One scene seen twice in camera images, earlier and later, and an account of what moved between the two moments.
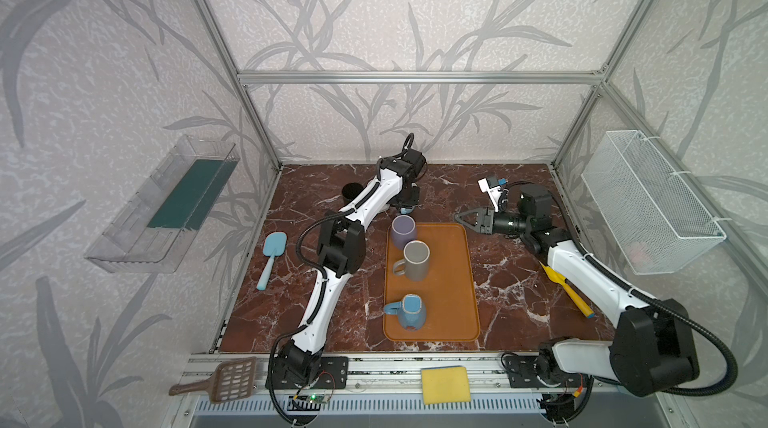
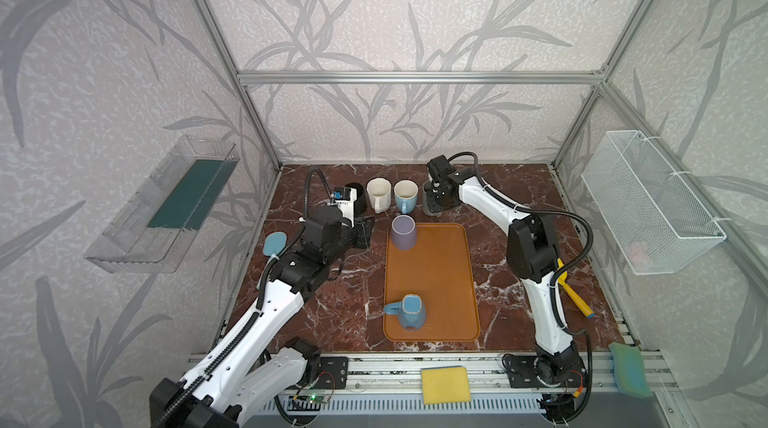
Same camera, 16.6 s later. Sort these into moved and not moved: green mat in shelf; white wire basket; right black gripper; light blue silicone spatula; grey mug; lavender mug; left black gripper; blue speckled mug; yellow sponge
Moved: grey mug; left black gripper; right black gripper
Not moved: yellow sponge; light blue silicone spatula; lavender mug; blue speckled mug; green mat in shelf; white wire basket
